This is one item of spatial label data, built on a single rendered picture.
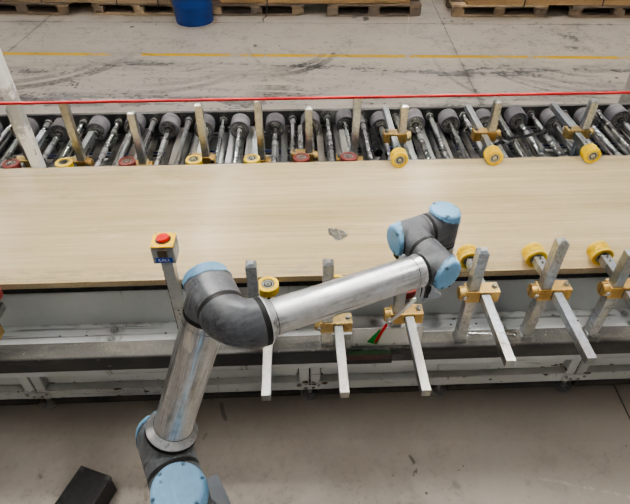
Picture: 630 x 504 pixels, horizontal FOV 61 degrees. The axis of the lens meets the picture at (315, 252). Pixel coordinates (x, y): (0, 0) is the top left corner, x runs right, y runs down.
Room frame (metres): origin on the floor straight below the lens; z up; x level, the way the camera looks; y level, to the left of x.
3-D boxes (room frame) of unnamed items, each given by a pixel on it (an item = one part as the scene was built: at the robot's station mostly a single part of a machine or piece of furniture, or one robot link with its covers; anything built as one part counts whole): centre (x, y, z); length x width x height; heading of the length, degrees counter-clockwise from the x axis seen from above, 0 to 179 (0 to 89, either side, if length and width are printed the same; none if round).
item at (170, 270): (1.26, 0.47, 0.93); 0.05 x 0.05 x 0.45; 2
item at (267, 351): (1.18, 0.16, 0.80); 0.44 x 0.03 x 0.04; 2
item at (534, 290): (1.31, -0.81, 0.95); 0.14 x 0.06 x 0.05; 92
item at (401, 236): (1.15, -0.27, 1.32); 0.12 x 0.12 x 0.09; 27
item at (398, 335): (1.26, -0.26, 0.75); 0.26 x 0.01 x 0.10; 92
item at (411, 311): (1.29, -0.32, 0.85); 0.14 x 0.06 x 0.05; 92
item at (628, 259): (1.32, -1.04, 0.88); 0.04 x 0.04 x 0.48; 2
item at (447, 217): (1.21, -0.37, 1.31); 0.10 x 0.09 x 0.12; 117
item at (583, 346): (1.26, -0.83, 0.95); 0.50 x 0.04 x 0.04; 2
